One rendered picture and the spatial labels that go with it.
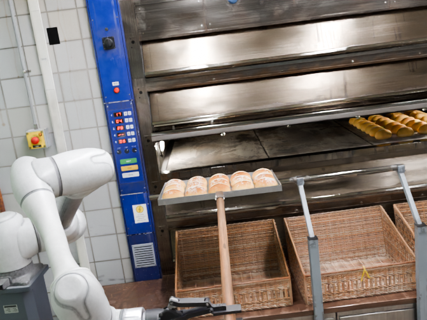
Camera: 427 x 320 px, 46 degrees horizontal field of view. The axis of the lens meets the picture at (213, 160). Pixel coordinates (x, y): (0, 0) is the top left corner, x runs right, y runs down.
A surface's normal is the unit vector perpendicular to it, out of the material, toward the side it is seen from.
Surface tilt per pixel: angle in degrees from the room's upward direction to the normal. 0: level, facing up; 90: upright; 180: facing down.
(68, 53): 90
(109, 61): 90
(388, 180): 70
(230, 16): 90
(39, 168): 34
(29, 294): 90
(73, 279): 48
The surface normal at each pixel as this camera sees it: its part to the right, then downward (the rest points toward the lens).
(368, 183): -0.02, -0.11
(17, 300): -0.05, 0.24
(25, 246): 0.59, 0.13
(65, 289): 0.00, -0.54
